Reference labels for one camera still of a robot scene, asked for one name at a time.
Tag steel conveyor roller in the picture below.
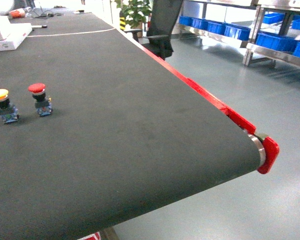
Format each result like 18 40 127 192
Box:
242 128 268 167

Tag black office chair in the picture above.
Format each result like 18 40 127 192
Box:
124 0 183 60

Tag stainless steel shelf rack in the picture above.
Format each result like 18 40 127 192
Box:
243 0 300 67

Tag red conveyor side rail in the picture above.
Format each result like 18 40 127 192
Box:
119 28 257 135

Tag yellow mushroom push button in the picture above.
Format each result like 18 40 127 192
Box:
0 88 19 124

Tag green potted plant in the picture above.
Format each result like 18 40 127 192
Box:
114 0 152 29

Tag red mushroom push button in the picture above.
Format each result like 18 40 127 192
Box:
28 82 53 117

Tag white flat box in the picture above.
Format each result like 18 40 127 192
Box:
0 16 32 52

